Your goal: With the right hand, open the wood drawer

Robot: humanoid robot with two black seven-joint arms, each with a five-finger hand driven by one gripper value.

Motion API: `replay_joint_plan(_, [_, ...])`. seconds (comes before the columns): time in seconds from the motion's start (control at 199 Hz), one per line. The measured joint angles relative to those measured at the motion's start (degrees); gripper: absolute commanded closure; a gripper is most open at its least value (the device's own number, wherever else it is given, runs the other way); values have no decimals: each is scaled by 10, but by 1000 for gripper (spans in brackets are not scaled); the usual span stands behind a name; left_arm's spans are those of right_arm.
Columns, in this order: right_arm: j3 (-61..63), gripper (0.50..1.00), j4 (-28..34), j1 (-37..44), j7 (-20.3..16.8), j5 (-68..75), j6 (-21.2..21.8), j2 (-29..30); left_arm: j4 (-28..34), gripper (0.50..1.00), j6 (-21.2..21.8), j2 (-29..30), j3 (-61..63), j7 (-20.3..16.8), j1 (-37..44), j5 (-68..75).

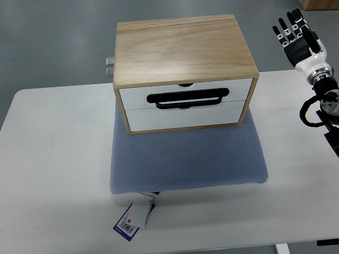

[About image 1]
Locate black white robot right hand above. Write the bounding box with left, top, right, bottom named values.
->
left=272, top=9, right=333, bottom=85

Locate black drawer handle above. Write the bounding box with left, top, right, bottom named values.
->
left=146, top=88, right=230, bottom=110

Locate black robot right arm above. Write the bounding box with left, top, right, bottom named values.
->
left=299, top=76, right=338, bottom=155

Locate wooden drawer cabinet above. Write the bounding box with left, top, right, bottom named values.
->
left=113, top=14, right=259, bottom=134

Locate wooden box in corner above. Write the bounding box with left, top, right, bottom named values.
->
left=299, top=0, right=339, bottom=11

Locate blue mesh cushion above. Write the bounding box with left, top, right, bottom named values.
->
left=110, top=110, right=269, bottom=194

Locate black table control panel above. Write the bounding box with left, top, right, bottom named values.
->
left=317, top=239, right=339, bottom=247

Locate white table leg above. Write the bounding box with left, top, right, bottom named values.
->
left=275, top=243, right=290, bottom=254

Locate grey clamp upper knob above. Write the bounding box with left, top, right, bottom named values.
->
left=105, top=57, right=114, bottom=66

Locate white blue product tag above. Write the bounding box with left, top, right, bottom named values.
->
left=113, top=192, right=159, bottom=241

